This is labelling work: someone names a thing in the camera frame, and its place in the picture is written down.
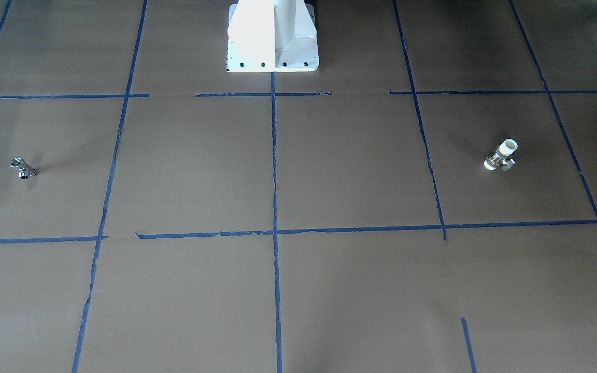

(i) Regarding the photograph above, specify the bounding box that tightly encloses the white brass PPR valve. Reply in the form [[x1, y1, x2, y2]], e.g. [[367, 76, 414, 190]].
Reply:
[[484, 138, 518, 171]]

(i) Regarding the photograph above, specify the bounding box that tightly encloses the chrome tee pipe fitting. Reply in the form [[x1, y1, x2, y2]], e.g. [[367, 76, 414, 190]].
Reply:
[[10, 157, 36, 180]]

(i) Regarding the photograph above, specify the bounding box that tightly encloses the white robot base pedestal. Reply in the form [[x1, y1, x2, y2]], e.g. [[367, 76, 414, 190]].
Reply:
[[225, 1, 320, 73]]

